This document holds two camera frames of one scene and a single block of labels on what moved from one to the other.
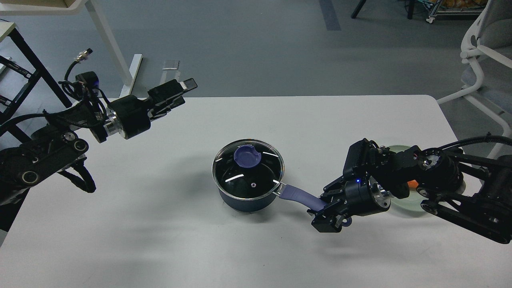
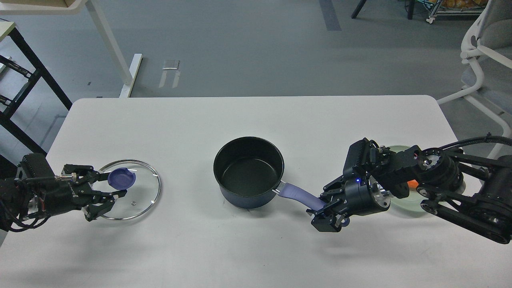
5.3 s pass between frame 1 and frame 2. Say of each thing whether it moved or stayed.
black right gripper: stayed
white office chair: stayed
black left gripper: moved
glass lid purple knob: moved
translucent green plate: stayed
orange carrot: stayed
